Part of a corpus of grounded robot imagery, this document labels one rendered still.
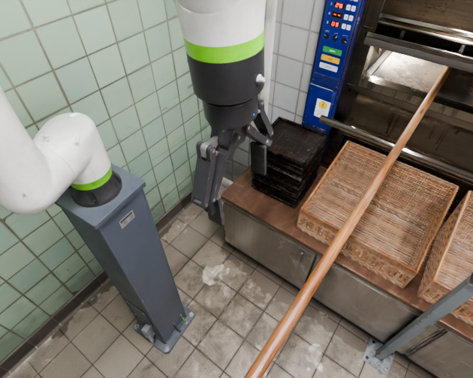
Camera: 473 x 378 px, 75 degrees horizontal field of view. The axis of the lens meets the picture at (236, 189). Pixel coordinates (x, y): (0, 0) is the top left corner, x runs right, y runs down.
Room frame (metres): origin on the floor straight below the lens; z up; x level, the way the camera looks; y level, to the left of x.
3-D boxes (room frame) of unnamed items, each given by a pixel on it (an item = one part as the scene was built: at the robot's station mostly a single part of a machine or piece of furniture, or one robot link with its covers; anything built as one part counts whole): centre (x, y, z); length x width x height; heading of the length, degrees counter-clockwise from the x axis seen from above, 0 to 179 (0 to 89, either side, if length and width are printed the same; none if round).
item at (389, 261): (0.93, -0.67, 0.72); 0.56 x 0.49 x 0.28; 53
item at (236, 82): (0.37, 0.01, 1.72); 0.12 x 0.09 x 0.06; 56
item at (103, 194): (0.66, 0.47, 1.23); 0.26 x 0.15 x 0.06; 58
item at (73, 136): (0.62, 0.43, 1.36); 0.16 x 0.13 x 0.19; 162
